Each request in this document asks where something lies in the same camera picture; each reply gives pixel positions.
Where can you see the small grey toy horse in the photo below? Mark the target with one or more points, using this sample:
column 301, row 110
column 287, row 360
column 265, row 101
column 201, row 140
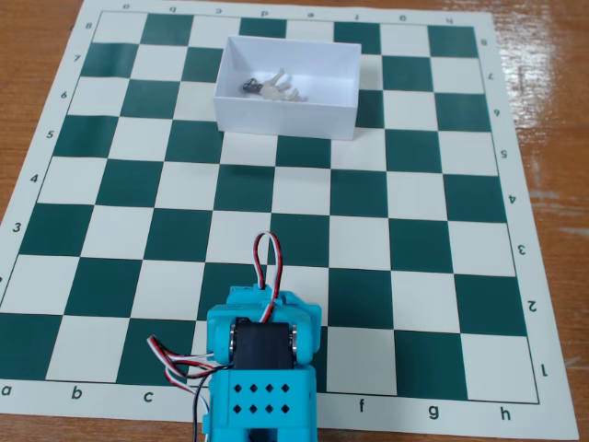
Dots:
column 272, row 87

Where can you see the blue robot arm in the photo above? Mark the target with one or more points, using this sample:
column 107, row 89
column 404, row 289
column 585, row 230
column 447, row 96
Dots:
column 262, row 396

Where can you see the white rectangular open box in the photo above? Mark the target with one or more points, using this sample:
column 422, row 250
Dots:
column 285, row 117

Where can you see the green and cream chessboard mat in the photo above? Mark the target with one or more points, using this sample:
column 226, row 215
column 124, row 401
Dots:
column 414, row 193

